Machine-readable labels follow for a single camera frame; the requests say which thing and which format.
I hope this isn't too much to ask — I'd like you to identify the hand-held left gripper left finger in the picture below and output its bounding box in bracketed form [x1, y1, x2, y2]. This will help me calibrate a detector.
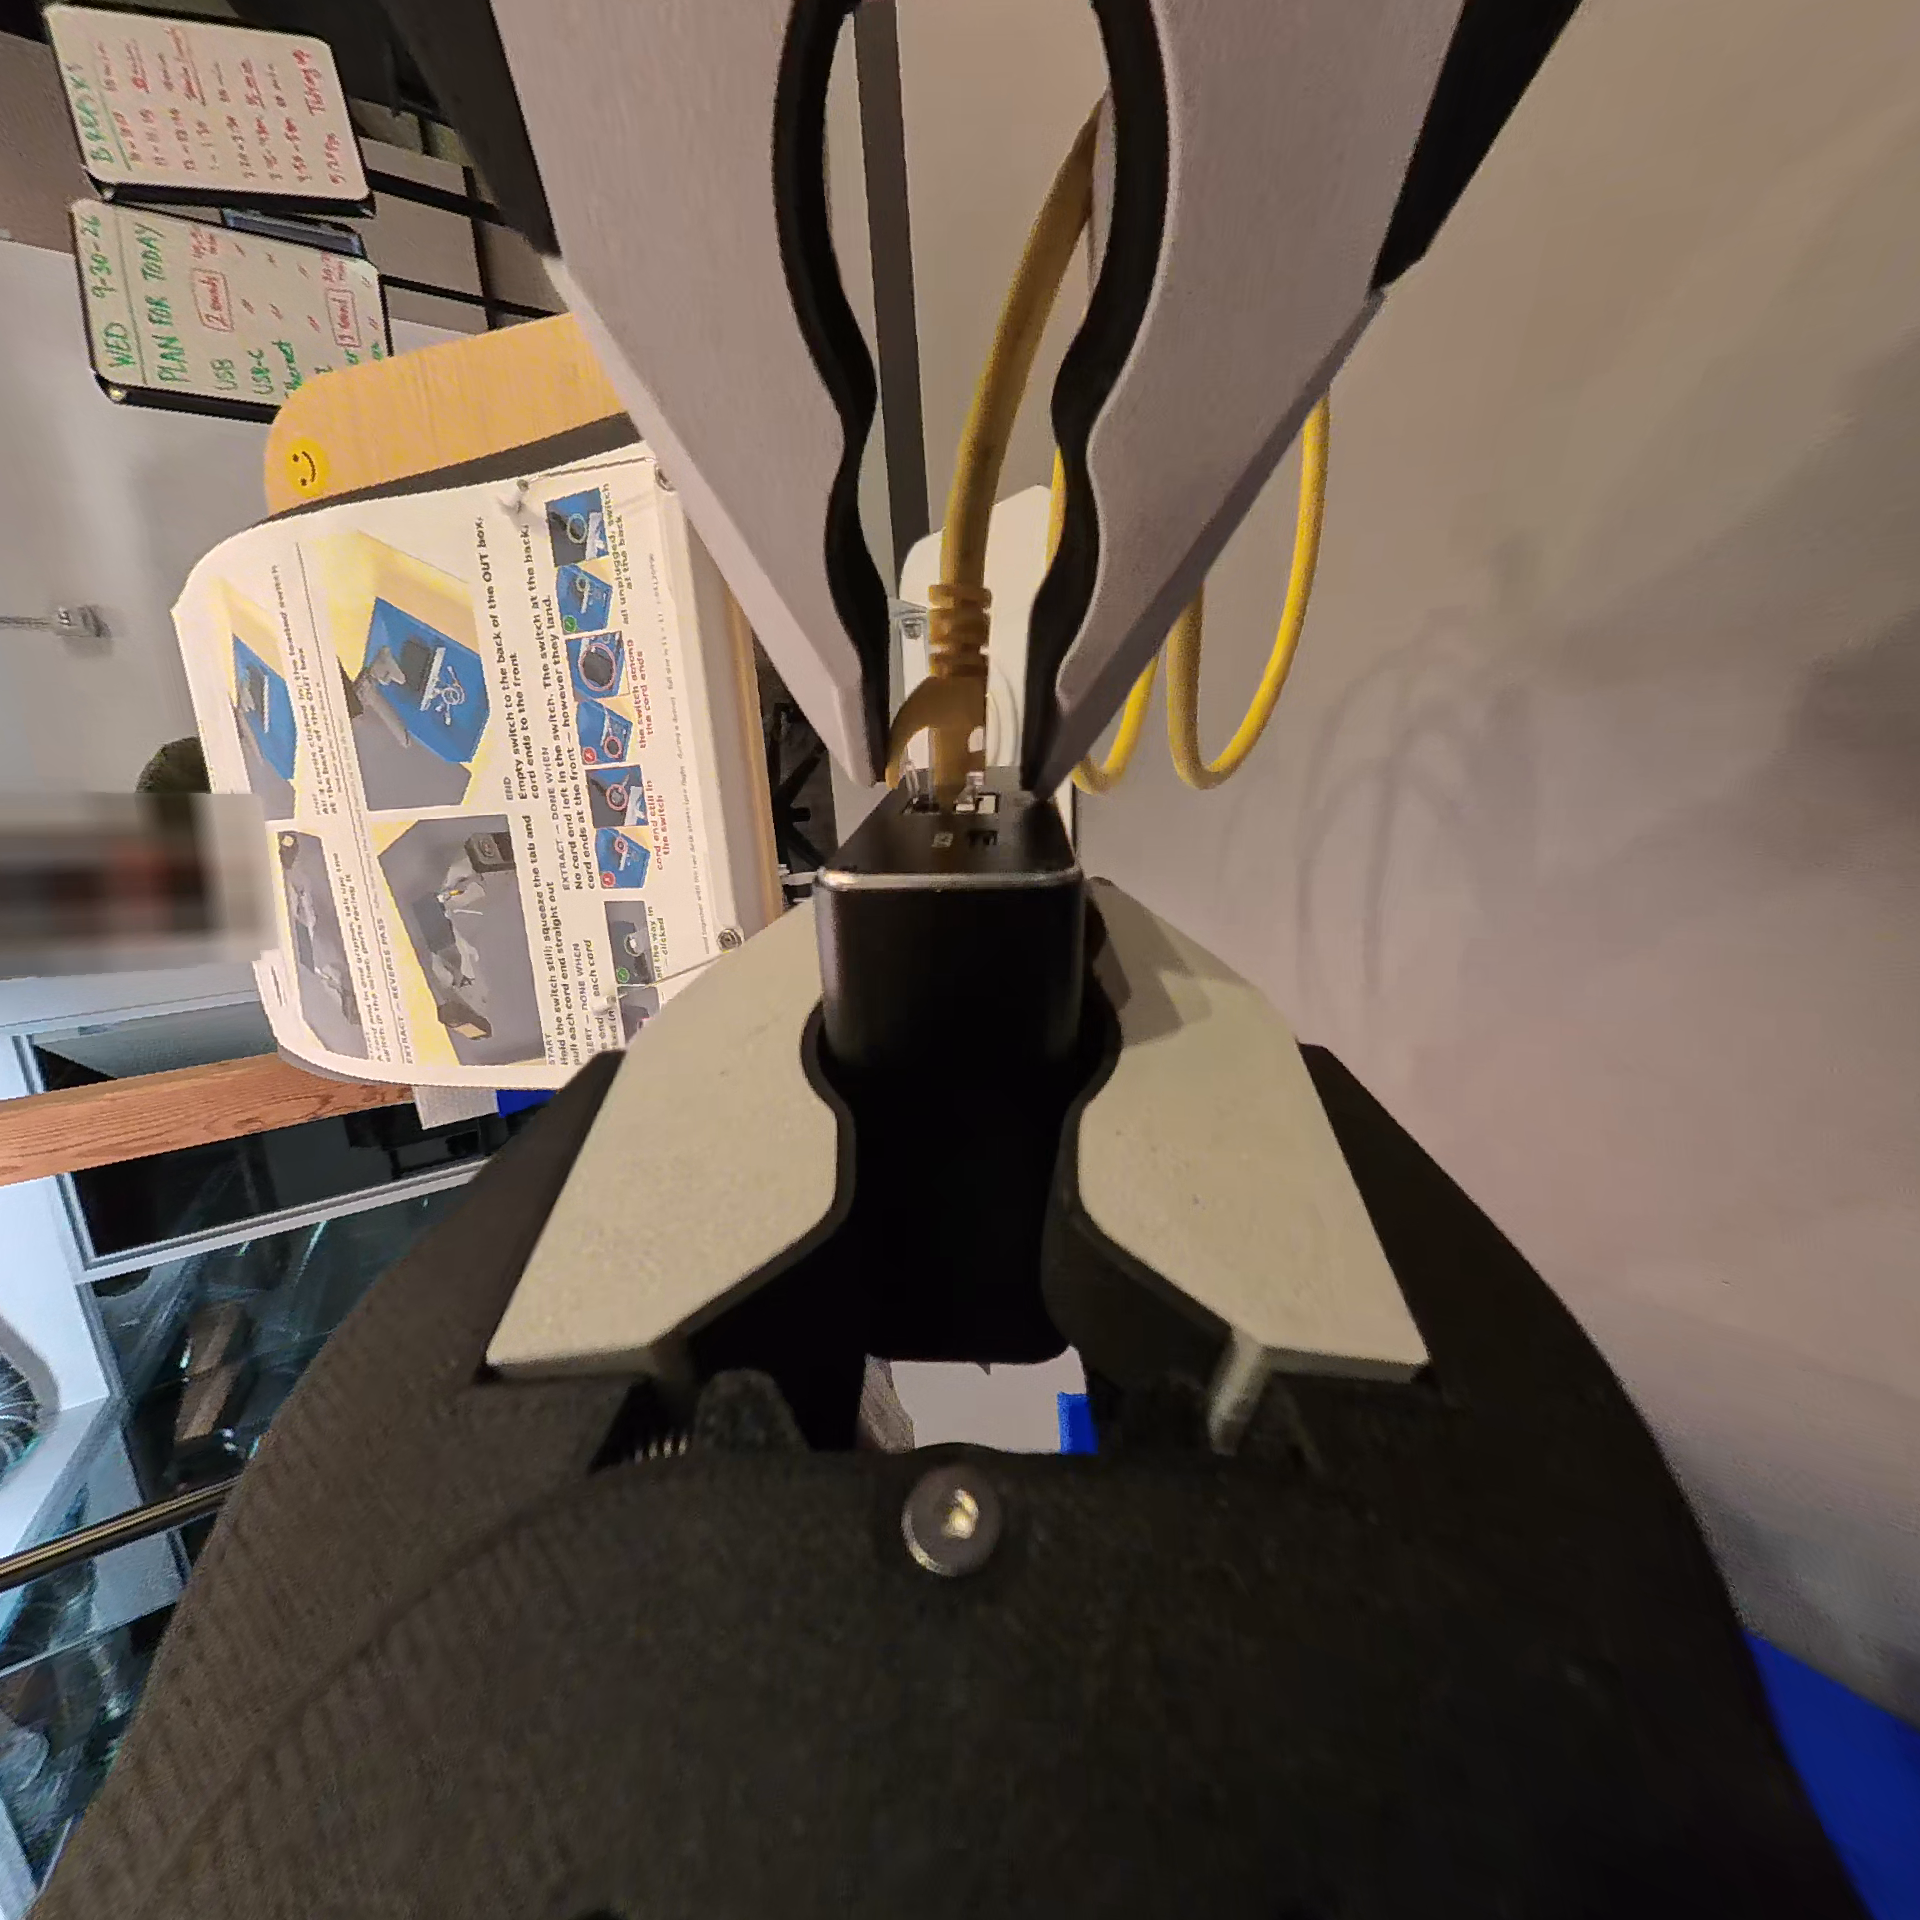
[480, 902, 869, 1455]

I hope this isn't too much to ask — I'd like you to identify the blue plastic bin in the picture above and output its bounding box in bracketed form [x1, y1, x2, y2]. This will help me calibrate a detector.
[1055, 1392, 1920, 1920]

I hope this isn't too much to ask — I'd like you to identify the small whiteboard red writing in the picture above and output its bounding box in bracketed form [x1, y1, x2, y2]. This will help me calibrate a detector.
[40, 0, 375, 212]

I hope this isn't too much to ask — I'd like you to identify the wooden post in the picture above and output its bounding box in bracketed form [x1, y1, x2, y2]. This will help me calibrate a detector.
[0, 1049, 423, 1186]

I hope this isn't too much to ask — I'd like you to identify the wooden display board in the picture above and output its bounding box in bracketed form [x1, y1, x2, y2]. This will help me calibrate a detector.
[263, 316, 781, 932]

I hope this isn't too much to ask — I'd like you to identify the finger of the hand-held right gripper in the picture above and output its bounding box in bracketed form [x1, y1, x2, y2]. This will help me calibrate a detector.
[487, 0, 895, 793]
[1024, 0, 1467, 798]

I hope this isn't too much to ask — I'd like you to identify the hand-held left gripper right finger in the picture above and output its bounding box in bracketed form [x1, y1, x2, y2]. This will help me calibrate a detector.
[1042, 878, 1432, 1455]

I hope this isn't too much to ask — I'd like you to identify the large whiteboard green writing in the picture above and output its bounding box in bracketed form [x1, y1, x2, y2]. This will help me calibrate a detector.
[67, 200, 395, 424]

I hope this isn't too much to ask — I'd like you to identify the printed instruction sheet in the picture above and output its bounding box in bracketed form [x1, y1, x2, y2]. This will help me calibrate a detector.
[168, 441, 744, 1089]

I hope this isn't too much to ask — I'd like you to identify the black ethernet splitter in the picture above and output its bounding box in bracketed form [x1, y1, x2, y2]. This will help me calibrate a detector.
[814, 780, 1087, 1367]

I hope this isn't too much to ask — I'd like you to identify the yellow ethernet cable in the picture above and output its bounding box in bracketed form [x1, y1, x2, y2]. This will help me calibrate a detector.
[884, 96, 1334, 819]

